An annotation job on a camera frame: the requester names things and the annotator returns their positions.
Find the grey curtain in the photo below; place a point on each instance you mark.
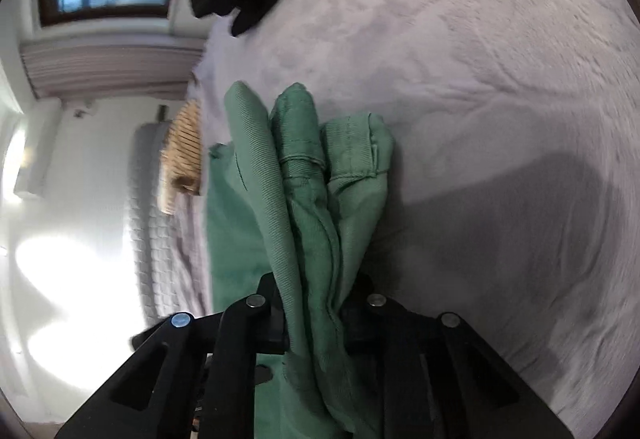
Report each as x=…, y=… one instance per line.
x=96, y=67

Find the green work jacket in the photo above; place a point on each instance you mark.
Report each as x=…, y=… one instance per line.
x=300, y=199

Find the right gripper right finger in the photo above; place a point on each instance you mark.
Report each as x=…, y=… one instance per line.
x=437, y=378

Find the lavender bed blanket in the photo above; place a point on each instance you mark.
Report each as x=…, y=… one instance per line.
x=514, y=197

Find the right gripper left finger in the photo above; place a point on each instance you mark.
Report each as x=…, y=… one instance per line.
x=189, y=375

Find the beige striped folded garment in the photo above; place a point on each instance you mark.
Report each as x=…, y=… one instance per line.
x=181, y=158

